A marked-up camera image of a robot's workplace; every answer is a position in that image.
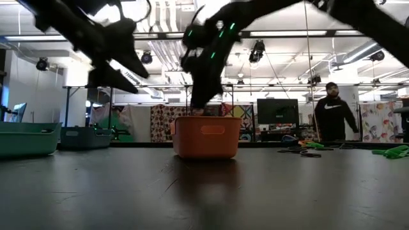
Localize orange plastic basket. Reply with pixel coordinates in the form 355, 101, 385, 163
170, 115, 243, 160

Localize teal plastic basket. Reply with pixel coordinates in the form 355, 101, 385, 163
0, 121, 63, 158

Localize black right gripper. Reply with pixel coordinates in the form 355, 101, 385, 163
180, 20, 240, 109

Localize slate blue plastic basket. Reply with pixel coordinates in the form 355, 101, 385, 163
60, 126, 112, 150

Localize black beam with light strips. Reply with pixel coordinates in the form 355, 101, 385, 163
0, 29, 409, 42

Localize white cloth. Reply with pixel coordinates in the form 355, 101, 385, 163
90, 104, 151, 143

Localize thin yellow rope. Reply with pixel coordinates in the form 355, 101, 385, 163
302, 0, 321, 142

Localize colourful patchwork quilt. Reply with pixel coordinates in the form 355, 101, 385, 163
222, 102, 256, 142

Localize dark blue chair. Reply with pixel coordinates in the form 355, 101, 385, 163
281, 134, 300, 144

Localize black ceiling spotlight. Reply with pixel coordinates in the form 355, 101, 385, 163
249, 40, 266, 64
140, 50, 153, 65
369, 50, 386, 62
36, 56, 50, 72

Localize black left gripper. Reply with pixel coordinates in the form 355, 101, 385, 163
86, 19, 150, 95

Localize brown patterned cloth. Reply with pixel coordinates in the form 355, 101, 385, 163
150, 104, 192, 143

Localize black monitor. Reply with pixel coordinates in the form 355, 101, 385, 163
257, 98, 300, 125

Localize person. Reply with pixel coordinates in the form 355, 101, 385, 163
313, 81, 360, 142

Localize monitor with blue screen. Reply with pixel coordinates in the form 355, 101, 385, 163
8, 102, 28, 124

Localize black metal rack frame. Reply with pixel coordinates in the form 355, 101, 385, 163
62, 83, 114, 128

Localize floral cloth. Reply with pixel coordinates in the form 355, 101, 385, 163
359, 102, 404, 143

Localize white cabinet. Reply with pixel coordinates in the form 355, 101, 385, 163
346, 86, 360, 141

